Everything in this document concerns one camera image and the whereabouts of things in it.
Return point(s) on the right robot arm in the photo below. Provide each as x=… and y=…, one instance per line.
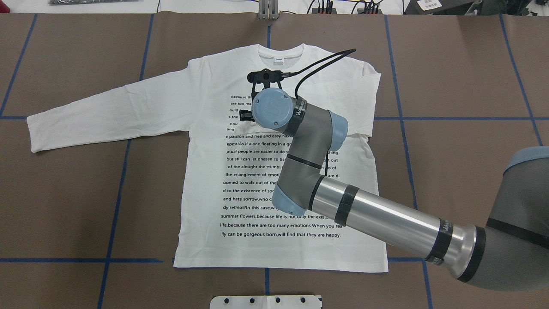
x=509, y=253

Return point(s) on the blue tape grid lines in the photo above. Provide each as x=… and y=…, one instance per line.
x=96, y=226

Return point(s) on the white long-sleeve printed shirt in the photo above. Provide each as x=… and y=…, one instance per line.
x=227, y=217

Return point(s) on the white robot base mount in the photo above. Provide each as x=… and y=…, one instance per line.
x=267, y=302

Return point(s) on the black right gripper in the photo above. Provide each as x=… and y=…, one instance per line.
x=245, y=115

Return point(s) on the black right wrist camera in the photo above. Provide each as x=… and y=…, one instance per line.
x=267, y=77

